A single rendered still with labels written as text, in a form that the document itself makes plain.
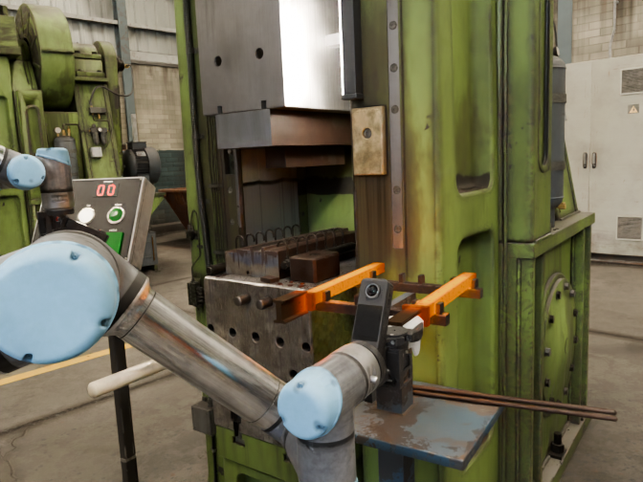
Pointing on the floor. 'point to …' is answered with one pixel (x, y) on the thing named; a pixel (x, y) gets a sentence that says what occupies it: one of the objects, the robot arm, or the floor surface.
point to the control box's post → (122, 411)
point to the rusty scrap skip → (177, 199)
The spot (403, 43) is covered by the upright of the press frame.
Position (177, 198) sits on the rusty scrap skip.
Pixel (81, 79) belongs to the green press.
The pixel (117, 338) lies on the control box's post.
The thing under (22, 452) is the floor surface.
